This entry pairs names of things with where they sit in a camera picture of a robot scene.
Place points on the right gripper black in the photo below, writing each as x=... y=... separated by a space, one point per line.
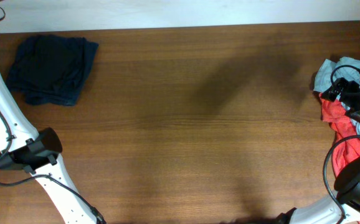
x=352 y=87

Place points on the folded navy blue garment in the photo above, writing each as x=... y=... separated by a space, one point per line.
x=80 y=62

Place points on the red mesh shirt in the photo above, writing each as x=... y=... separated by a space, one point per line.
x=334 y=112

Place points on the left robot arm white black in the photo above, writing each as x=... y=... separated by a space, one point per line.
x=38 y=153

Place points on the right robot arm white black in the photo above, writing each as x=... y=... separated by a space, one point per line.
x=342 y=204

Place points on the light grey-blue shirt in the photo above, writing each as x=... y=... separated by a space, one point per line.
x=329 y=72

